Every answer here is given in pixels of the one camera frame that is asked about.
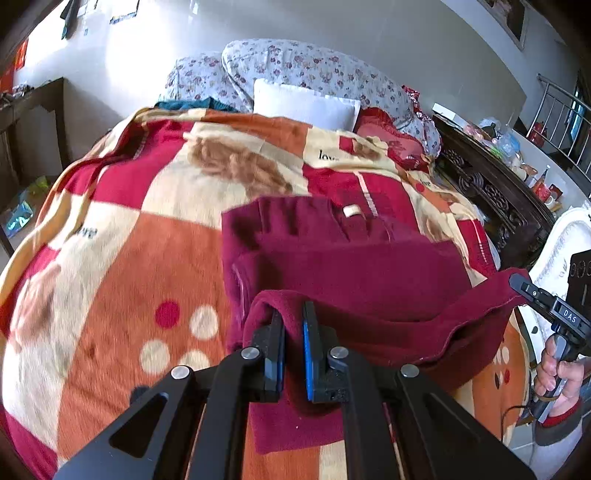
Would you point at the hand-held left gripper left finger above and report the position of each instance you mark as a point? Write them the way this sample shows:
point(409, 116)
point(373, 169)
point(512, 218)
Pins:
point(276, 364)

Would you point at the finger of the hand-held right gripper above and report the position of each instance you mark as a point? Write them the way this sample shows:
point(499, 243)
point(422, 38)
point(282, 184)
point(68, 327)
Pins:
point(531, 290)

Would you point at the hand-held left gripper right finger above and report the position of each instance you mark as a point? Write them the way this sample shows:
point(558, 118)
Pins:
point(308, 360)

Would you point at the maroon fleece garment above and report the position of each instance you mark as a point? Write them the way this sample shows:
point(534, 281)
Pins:
point(360, 277)

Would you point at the person's right forearm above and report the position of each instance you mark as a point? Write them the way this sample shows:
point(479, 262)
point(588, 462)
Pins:
point(565, 424)

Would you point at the person's right hand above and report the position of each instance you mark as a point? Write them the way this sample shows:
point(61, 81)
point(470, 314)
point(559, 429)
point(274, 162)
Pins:
point(556, 369)

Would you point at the white plastic chair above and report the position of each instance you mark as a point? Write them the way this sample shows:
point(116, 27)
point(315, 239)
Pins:
point(554, 249)

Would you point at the carved dark wooden headboard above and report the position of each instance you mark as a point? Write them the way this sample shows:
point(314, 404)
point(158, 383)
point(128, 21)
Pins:
point(494, 184)

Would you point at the assorted bottles and packets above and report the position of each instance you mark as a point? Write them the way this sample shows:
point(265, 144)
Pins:
point(517, 157)

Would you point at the metal stair railing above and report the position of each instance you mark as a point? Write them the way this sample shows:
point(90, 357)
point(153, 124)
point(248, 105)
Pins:
point(565, 124)

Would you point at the orange red printed blanket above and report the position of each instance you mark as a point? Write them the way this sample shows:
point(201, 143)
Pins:
point(115, 277)

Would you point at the white box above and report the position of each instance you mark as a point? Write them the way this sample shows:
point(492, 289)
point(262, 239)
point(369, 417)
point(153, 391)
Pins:
point(450, 113)

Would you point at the red pillow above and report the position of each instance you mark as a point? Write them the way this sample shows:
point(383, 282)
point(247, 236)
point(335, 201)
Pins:
point(392, 136)

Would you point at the white pillow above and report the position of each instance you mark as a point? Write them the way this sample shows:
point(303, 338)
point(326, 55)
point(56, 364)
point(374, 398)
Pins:
point(300, 104)

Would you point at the teal cloth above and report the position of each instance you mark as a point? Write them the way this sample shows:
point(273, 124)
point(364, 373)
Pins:
point(198, 105)

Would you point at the large floral pillow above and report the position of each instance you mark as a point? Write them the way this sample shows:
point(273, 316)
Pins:
point(323, 64)

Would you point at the small floral pillow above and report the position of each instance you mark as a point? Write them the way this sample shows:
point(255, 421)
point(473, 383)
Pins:
point(198, 78)

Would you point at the dark wooden table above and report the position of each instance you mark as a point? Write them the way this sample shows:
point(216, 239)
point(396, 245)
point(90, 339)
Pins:
point(41, 99)

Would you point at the red paper decoration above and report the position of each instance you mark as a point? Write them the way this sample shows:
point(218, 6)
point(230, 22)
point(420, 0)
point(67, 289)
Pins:
point(11, 69)

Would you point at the dark hanging cloth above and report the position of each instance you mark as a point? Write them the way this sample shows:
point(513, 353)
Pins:
point(69, 18)

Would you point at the wall niche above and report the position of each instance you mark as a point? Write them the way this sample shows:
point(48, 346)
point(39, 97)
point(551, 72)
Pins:
point(510, 18)

